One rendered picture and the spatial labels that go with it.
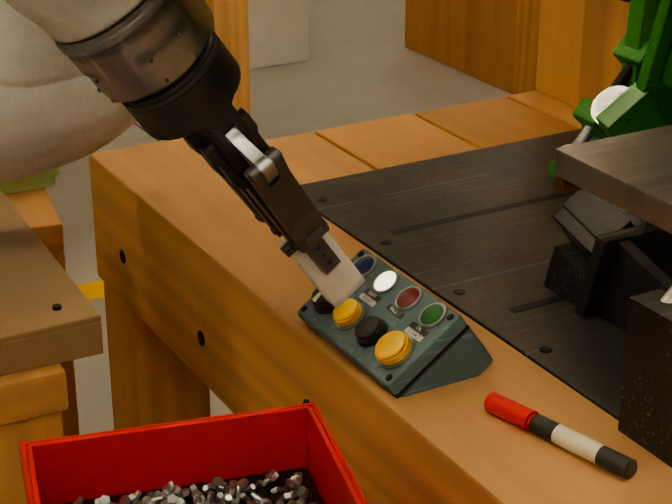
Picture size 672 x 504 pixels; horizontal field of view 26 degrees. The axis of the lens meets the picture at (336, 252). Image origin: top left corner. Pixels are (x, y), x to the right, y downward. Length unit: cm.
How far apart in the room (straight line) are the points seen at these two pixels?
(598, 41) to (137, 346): 67
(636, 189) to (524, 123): 89
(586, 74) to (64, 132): 75
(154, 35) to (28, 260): 54
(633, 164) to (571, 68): 92
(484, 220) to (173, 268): 31
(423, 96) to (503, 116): 297
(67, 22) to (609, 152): 35
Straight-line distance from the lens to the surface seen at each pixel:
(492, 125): 177
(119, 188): 155
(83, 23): 88
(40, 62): 130
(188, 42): 90
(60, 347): 128
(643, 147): 96
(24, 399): 127
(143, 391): 166
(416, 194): 149
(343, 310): 116
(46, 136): 132
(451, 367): 113
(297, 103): 469
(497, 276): 131
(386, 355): 110
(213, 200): 148
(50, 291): 133
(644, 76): 115
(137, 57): 89
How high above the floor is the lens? 145
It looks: 24 degrees down
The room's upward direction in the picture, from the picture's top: straight up
